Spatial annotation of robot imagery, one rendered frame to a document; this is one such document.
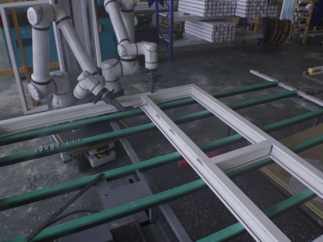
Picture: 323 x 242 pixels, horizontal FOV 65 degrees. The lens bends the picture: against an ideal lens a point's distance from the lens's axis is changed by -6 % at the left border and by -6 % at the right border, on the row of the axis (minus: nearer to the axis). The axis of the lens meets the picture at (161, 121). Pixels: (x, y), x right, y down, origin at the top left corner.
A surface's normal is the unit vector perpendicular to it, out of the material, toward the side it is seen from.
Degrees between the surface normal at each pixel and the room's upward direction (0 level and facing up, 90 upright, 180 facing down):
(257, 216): 0
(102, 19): 90
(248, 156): 90
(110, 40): 90
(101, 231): 0
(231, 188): 0
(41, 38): 105
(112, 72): 90
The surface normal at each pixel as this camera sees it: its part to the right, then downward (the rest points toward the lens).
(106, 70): -0.24, 0.49
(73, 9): 0.59, 0.40
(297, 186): 0.00, -0.87
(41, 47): 0.31, 0.68
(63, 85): 0.82, 0.30
